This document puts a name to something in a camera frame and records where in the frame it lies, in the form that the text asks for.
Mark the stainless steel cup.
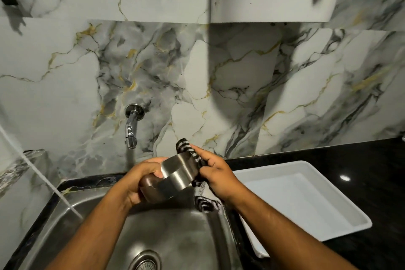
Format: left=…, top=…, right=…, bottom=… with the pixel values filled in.
left=139, top=152, right=200, bottom=204

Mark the steel sink drain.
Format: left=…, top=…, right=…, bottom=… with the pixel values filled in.
left=128, top=250, right=162, bottom=270

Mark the person's right forearm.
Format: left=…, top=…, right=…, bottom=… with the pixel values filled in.
left=231, top=191, right=359, bottom=270

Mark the stainless steel sink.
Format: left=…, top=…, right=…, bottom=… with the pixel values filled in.
left=17, top=173, right=245, bottom=270

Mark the person's left forearm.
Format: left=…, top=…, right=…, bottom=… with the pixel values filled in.
left=46, top=183, right=135, bottom=270

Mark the white plastic tray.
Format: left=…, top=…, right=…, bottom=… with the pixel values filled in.
left=232, top=161, right=373, bottom=258

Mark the chrome wall tap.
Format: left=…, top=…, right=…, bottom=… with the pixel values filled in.
left=124, top=104, right=145, bottom=150

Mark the person's right hand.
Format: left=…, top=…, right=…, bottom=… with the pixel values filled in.
left=189, top=144, right=247, bottom=209

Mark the black white striped cloth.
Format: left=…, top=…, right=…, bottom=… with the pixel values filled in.
left=175, top=138, right=223, bottom=213

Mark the person's left hand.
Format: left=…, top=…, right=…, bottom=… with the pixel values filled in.
left=117, top=157, right=169, bottom=211

